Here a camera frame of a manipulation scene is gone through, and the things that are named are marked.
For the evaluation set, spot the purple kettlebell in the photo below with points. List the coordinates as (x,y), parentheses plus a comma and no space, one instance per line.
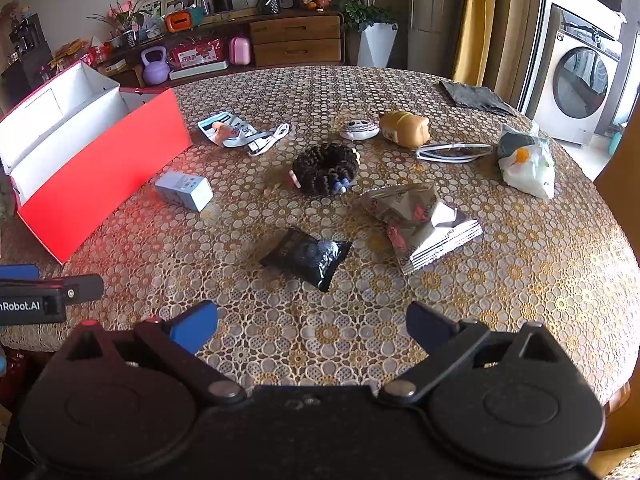
(154,70)

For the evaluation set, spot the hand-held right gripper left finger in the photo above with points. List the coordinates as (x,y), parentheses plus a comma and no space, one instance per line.
(192,327)

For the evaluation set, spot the floral lace tablecloth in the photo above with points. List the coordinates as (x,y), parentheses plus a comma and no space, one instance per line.
(300,335)

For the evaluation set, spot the dark brown hair scrunchie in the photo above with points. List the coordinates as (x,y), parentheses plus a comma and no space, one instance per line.
(310,170)

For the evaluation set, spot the white green plastic bag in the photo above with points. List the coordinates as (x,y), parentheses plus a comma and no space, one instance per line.
(530,170)

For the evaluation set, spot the blue white snack packet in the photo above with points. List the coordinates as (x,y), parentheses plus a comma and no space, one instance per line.
(225,130)

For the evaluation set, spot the light blue cloth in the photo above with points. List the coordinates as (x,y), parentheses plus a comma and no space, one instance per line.
(2,360)

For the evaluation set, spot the brown toast plush toy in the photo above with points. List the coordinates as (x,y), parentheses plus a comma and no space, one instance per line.
(402,127)

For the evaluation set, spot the small light blue box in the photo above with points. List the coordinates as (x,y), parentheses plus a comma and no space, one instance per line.
(182,190)

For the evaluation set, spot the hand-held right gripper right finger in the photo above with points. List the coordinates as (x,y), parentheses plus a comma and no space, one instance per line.
(430,327)

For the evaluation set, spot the grey cloth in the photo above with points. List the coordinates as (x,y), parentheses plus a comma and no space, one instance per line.
(475,96)

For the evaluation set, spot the pink small case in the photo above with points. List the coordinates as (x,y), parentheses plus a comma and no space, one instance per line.
(240,51)

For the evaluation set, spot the green leafy plant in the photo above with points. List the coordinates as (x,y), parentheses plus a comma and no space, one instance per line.
(357,5)

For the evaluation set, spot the orange teal tissue box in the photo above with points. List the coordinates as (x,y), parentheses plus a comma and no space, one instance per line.
(179,21)

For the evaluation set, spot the round cartoon face badge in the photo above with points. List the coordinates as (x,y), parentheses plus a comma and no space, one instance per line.
(359,129)

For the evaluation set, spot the white planter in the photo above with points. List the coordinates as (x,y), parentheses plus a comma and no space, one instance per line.
(377,45)

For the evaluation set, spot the red gift package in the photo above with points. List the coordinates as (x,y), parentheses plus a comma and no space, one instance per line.
(197,52)

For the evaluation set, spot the photo frame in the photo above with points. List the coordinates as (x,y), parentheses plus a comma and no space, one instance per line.
(182,2)

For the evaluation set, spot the white washing machine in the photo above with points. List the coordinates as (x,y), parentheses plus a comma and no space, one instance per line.
(580,85)

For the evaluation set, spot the silver snack packet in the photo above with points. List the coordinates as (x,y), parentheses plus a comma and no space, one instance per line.
(425,230)

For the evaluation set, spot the beige curtain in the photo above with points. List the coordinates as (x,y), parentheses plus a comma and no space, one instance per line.
(517,25)

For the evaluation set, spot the black snack packet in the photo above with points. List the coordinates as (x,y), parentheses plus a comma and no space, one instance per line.
(305,257)

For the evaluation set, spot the red storage box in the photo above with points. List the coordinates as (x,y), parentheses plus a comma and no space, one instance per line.
(100,175)

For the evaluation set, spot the wooden sideboard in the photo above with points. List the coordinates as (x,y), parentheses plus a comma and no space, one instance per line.
(295,35)

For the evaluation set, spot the white sunglasses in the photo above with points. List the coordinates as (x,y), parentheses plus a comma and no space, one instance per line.
(450,152)

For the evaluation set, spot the yellow curtain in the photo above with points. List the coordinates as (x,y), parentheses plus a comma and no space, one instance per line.
(475,20)

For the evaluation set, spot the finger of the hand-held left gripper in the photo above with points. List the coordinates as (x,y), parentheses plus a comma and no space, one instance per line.
(85,287)
(20,272)

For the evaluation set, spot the red flower potted plant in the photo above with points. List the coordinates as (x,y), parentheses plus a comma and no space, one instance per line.
(129,35)

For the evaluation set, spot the black speaker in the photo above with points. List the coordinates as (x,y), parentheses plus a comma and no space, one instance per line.
(222,0)

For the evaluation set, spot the cardboard box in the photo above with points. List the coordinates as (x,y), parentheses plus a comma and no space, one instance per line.
(112,66)

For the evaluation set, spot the white tray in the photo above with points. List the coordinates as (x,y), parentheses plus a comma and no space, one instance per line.
(200,71)

